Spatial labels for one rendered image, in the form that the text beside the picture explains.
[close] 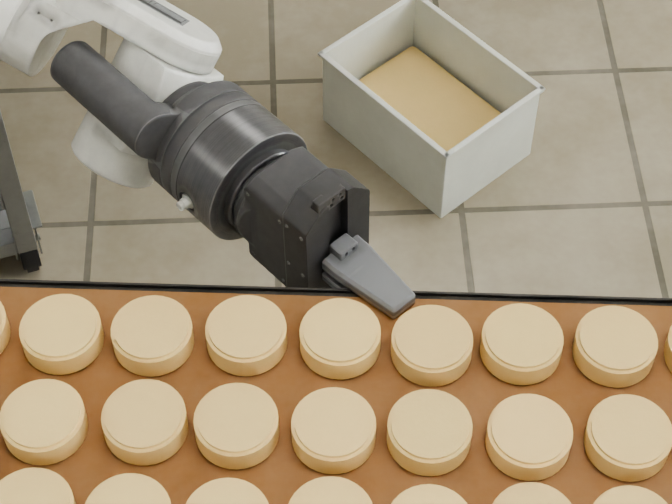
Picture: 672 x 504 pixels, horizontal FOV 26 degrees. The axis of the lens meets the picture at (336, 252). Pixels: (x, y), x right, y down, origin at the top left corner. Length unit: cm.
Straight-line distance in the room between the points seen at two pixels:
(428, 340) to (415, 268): 141
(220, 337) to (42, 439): 12
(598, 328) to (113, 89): 35
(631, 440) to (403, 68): 168
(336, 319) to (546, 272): 143
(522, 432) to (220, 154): 27
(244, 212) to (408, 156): 139
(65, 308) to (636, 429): 35
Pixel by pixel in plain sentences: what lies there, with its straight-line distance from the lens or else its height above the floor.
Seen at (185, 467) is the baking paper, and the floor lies 109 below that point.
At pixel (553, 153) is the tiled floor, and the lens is 247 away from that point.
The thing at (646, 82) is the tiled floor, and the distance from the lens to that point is 261.
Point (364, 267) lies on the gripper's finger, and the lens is 93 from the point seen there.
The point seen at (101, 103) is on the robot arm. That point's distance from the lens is 99.
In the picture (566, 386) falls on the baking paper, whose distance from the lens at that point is 90.
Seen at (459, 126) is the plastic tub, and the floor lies 6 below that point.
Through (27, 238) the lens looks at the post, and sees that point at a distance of 219.
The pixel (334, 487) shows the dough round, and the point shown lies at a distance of 84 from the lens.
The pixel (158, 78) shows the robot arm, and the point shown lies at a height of 113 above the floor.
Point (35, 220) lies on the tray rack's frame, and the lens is 225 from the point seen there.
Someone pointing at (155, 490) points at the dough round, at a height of 111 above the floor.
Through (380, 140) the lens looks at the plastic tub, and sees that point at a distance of 237.
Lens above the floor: 185
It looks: 53 degrees down
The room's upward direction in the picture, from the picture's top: straight up
